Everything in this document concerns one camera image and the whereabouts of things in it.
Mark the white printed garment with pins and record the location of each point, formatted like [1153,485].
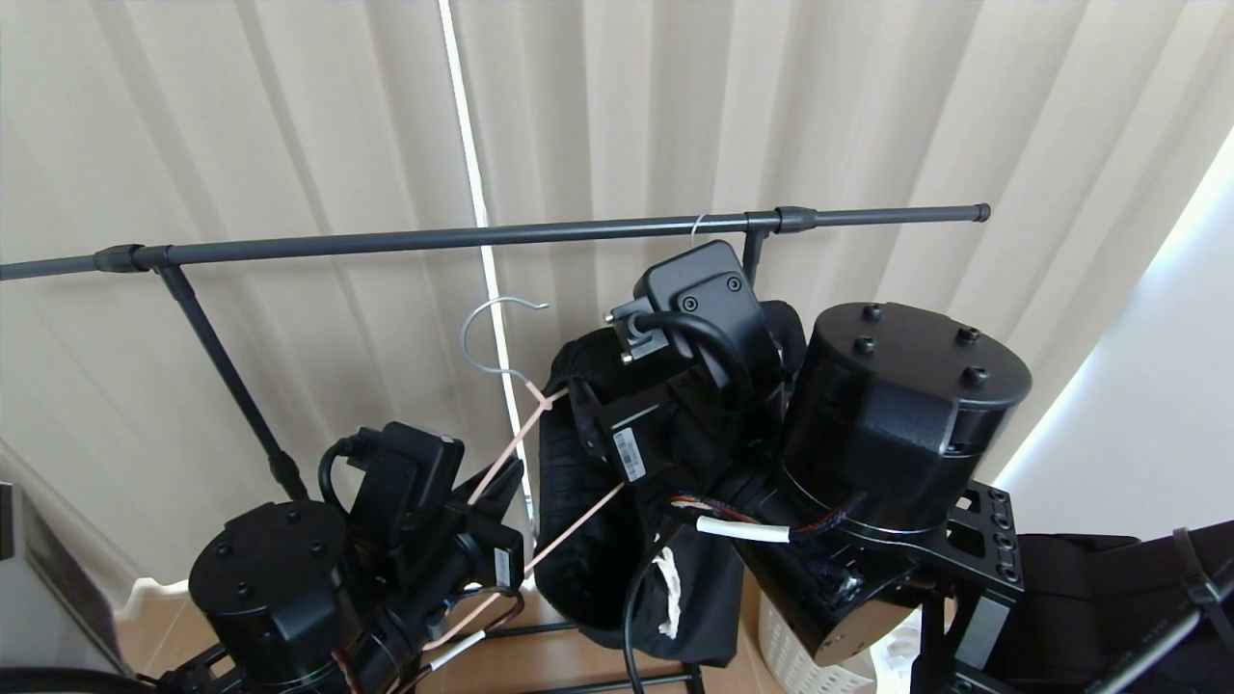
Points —
[897,665]

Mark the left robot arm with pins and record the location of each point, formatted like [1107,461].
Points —
[260,578]

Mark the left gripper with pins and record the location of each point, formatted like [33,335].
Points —
[472,559]

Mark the beige curtain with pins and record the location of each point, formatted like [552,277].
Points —
[289,125]

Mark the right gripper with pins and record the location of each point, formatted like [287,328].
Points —
[675,434]

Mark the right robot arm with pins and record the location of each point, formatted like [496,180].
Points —
[897,424]

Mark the white laundry basket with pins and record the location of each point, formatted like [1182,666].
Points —
[786,655]

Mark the pink clothes hanger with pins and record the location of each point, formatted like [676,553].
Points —
[543,401]
[696,227]

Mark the black shorts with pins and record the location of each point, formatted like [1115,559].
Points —
[578,540]

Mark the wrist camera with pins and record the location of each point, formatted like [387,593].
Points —
[704,289]
[405,482]

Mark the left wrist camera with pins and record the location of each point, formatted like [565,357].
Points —
[405,482]

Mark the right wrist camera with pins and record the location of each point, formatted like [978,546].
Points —
[704,289]

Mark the black clothes rack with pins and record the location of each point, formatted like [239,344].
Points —
[386,239]

